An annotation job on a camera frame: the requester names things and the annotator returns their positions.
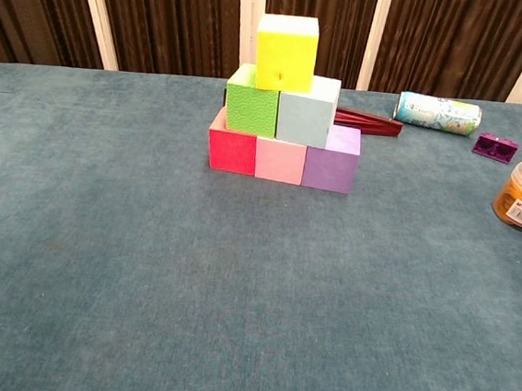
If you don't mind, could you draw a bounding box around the red cube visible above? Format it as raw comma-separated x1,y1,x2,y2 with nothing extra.
204,105,262,178

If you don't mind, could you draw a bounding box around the purple cube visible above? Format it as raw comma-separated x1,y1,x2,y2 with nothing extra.
300,121,364,196

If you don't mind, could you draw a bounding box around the green cube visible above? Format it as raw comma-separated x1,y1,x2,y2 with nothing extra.
221,61,284,140

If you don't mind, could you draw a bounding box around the light blue cube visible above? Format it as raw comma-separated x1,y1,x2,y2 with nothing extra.
273,71,342,151

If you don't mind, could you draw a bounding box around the yellow cube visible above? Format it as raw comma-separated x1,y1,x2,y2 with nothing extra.
251,11,322,97

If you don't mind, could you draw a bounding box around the pink cube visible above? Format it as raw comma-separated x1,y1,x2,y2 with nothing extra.
252,134,309,187

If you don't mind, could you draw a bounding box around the red folding paper fan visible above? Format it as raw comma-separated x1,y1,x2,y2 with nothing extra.
220,87,407,142

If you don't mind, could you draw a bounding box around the teal felt table cover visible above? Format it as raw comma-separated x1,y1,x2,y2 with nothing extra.
0,53,522,391

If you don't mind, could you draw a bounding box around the printed drink can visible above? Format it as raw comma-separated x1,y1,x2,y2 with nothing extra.
390,89,485,139

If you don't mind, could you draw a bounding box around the dark brown curtain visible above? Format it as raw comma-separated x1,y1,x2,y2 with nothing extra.
0,0,522,115

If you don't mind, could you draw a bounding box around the small purple plastic brick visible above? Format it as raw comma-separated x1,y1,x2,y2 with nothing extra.
470,131,522,165

